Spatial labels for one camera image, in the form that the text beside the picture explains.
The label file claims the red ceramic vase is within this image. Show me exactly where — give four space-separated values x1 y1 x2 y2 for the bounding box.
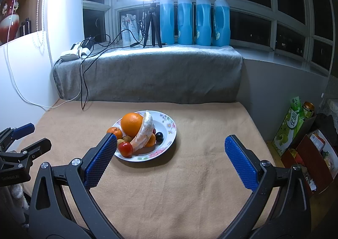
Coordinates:
0 0 21 44

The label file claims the white bead chain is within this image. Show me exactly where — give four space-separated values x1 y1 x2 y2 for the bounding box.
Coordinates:
37 0 46 47

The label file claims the large orange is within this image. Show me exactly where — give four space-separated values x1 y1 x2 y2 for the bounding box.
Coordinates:
121 113 144 136

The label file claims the small orange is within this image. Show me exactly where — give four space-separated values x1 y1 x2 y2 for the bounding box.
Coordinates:
145 133 157 148

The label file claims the long white cable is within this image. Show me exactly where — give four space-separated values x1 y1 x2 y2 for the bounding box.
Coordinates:
7 0 60 109

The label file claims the white power strip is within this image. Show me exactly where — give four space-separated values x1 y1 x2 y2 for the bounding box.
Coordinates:
59 42 81 60

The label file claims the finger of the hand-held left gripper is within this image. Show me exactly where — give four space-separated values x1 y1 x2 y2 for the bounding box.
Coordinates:
0 137 52 169
0 123 35 147

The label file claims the drink can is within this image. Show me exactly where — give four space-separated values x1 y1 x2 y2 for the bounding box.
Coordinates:
302 101 315 119

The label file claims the red tomato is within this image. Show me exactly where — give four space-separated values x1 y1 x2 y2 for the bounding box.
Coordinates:
118 142 133 158

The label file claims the green drink carton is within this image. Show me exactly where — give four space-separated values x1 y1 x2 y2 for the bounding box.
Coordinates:
273 96 304 156

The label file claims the person's left forearm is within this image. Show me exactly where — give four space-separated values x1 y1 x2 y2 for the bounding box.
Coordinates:
0 182 30 229

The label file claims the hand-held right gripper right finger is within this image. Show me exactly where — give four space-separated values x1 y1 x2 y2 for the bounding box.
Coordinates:
224 135 312 239

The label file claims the grey blanket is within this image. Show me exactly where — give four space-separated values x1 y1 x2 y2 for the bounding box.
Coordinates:
52 45 243 104

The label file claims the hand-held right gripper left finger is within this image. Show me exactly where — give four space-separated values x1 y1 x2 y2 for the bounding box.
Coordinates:
29 133 118 239

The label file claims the brown cardboard box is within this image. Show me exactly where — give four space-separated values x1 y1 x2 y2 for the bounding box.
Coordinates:
280 116 338 194

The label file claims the peeled pomelo segment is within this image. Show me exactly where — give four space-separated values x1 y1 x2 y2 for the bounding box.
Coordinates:
131 111 155 153

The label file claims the white cabinet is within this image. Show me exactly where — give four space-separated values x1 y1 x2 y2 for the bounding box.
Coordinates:
0 30 60 134

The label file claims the beige blanket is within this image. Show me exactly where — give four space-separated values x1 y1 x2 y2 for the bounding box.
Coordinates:
16 99 280 239

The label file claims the black bag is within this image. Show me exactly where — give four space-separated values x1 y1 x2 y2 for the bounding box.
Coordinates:
315 114 338 139

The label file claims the mandarin with stem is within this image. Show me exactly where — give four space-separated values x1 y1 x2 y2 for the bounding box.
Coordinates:
107 127 123 140

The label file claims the floral white plate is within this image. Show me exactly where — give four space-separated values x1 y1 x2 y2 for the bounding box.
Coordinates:
111 110 177 162

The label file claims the black cable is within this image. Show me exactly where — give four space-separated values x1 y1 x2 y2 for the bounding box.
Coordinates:
79 34 148 111

